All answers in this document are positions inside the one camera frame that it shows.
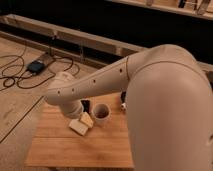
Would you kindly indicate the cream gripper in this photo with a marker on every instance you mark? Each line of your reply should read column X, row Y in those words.
column 86, row 119

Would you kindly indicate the white sponge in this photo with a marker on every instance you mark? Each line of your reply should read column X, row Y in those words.
column 79, row 127

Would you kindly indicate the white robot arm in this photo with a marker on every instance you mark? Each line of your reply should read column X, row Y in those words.
column 169, row 106

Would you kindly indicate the black phone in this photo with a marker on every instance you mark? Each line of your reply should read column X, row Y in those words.
column 86, row 105

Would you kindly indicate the white cup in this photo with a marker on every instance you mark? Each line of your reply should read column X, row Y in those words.
column 100, row 113

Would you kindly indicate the wooden table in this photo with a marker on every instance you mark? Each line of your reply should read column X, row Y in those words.
column 55, row 145

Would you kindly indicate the black bowl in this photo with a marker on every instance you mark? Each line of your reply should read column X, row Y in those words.
column 123, row 95

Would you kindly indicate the blue power adapter box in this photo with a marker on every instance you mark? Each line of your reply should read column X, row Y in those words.
column 35, row 67

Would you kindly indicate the wooden shelf rail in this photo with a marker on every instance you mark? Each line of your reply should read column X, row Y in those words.
column 97, row 48

